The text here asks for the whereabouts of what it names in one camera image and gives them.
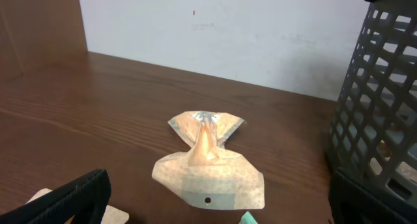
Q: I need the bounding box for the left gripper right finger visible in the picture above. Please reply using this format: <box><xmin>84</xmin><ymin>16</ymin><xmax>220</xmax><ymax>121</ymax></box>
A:
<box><xmin>328</xmin><ymin>169</ymin><xmax>416</xmax><ymax>224</ymax></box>

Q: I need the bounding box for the cream snack pouch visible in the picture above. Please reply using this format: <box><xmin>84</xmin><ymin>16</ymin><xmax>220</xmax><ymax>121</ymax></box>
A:
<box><xmin>152</xmin><ymin>111</ymin><xmax>265</xmax><ymax>210</ymax></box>

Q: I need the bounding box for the teal snack packet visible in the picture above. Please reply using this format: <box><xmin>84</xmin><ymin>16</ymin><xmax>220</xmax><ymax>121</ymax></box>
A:
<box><xmin>238</xmin><ymin>211</ymin><xmax>258</xmax><ymax>224</ymax></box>

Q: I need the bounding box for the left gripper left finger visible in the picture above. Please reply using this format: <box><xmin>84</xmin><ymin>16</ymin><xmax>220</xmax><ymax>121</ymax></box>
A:
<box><xmin>1</xmin><ymin>169</ymin><xmax>111</xmax><ymax>224</ymax></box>

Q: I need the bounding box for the grey plastic basket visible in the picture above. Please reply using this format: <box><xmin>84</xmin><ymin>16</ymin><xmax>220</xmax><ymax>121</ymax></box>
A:
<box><xmin>325</xmin><ymin>0</ymin><xmax>416</xmax><ymax>208</ymax></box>

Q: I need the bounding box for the PanTree snack bag left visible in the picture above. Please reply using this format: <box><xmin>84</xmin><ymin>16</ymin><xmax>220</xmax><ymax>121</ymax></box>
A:
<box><xmin>25</xmin><ymin>188</ymin><xmax>130</xmax><ymax>224</ymax></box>

